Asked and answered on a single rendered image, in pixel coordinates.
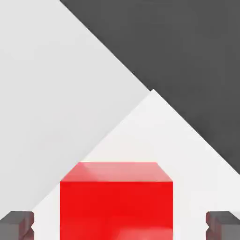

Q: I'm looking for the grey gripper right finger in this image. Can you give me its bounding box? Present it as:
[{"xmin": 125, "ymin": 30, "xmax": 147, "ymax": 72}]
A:
[{"xmin": 205, "ymin": 210, "xmax": 240, "ymax": 240}]

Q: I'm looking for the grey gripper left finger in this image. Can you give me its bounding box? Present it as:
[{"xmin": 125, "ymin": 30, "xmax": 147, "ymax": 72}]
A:
[{"xmin": 0, "ymin": 210, "xmax": 35, "ymax": 240}]

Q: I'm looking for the small red cube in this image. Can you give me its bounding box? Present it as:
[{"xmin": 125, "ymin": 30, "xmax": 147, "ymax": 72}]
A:
[{"xmin": 60, "ymin": 162, "xmax": 173, "ymax": 240}]

